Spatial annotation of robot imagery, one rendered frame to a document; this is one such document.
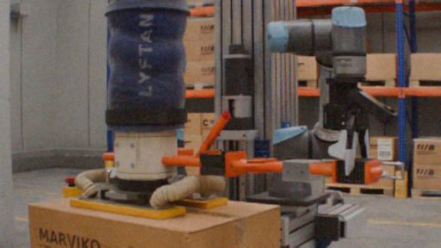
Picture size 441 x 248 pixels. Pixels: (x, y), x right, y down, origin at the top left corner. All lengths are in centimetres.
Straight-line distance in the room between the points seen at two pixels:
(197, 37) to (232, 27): 766
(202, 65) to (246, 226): 845
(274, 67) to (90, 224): 102
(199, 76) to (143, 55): 839
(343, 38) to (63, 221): 86
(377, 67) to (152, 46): 736
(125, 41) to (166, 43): 11
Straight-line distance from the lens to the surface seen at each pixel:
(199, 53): 990
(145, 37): 152
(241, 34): 227
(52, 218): 162
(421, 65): 860
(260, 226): 153
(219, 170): 140
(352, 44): 126
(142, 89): 149
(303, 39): 135
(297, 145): 196
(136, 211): 145
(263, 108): 221
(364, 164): 124
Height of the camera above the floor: 134
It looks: 5 degrees down
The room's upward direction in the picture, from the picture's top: 1 degrees counter-clockwise
